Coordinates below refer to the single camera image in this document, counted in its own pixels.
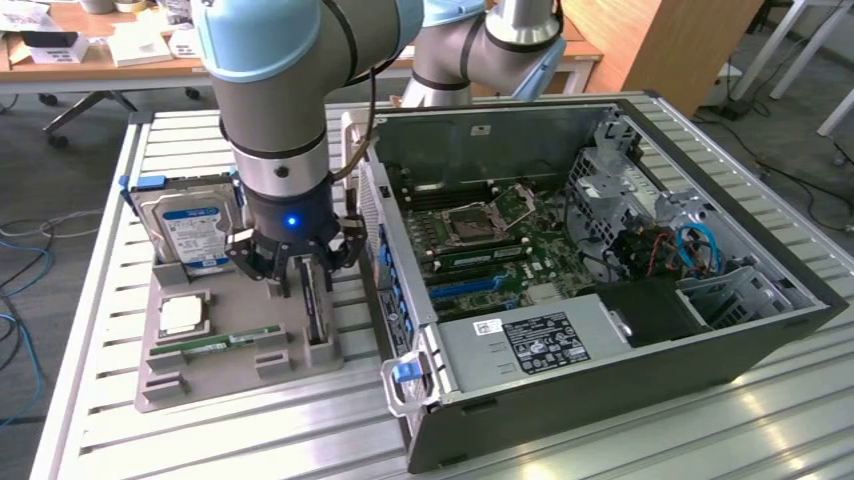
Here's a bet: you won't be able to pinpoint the silver CPU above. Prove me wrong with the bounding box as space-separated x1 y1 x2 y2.
158 295 209 335

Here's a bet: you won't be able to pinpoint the white flat box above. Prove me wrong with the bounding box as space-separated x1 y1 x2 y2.
106 22 174 68

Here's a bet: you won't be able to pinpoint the blue expansion slot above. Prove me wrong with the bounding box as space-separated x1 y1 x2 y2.
426 277 509 302

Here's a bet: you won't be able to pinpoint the wooden desk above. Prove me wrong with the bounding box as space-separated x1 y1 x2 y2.
0 0 606 109

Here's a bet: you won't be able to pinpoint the black chair base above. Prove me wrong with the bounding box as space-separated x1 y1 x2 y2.
41 88 203 149

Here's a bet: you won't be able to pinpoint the brown cardboard piece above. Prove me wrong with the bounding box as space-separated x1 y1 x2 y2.
0 34 35 71

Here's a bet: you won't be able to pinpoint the metal drive cage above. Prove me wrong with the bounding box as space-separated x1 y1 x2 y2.
565 147 670 254

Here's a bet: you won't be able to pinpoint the white table leg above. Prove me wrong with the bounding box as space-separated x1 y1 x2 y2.
817 89 854 137

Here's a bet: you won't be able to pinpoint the green GPU with black fan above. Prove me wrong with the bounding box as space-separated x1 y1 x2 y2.
297 252 334 347

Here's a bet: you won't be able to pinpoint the hard disk in blue carrier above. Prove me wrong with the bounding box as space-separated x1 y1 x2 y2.
118 167 253 276

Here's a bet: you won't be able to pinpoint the grey power supply unit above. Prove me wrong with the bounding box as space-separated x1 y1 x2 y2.
437 293 633 394

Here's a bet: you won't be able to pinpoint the white printed papers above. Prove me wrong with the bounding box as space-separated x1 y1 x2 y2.
0 9 55 34

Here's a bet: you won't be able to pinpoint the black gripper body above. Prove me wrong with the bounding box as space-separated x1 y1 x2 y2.
243 182 344 247

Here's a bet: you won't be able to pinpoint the black power strip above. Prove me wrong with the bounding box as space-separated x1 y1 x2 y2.
693 97 749 122

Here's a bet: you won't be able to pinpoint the black open PC case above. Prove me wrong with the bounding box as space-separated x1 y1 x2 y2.
340 97 851 475

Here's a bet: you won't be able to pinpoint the blue card retention clips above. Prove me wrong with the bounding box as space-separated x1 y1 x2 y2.
376 224 416 346

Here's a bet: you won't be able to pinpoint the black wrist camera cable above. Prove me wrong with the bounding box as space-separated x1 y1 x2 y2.
330 24 417 181

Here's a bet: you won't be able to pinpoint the CPU socket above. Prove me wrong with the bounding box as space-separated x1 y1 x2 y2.
445 202 500 246

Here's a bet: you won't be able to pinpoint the blue wire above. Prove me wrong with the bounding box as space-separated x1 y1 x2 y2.
674 223 728 274

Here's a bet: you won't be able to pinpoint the blue floor cable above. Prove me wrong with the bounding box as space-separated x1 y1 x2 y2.
0 239 53 426

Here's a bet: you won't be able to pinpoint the white box with black label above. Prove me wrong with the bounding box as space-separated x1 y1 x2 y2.
30 35 91 65

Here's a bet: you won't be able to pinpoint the white floor cable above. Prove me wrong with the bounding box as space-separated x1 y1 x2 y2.
0 208 102 239

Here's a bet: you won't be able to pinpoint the white labelled box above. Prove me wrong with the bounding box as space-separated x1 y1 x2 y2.
167 27 206 60

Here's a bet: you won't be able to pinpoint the white table frame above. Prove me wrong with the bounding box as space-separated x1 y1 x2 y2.
730 0 854 101

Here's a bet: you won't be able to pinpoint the clear plastic bag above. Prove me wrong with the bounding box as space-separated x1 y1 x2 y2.
159 0 195 26

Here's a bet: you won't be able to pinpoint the wooden cabinet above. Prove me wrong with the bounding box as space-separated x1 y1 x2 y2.
566 0 767 117

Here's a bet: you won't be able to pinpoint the metal disk bay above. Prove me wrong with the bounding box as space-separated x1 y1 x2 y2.
677 267 803 331

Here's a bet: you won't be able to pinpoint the green motherboard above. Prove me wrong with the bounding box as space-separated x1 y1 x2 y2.
400 184 596 321

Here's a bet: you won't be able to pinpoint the grey parts rack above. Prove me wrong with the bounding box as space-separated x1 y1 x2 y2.
133 234 348 414

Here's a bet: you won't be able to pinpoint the red wire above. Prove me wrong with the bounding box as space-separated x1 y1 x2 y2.
650 232 676 276

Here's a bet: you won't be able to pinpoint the metal socket cover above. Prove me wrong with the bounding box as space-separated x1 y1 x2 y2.
490 183 540 231

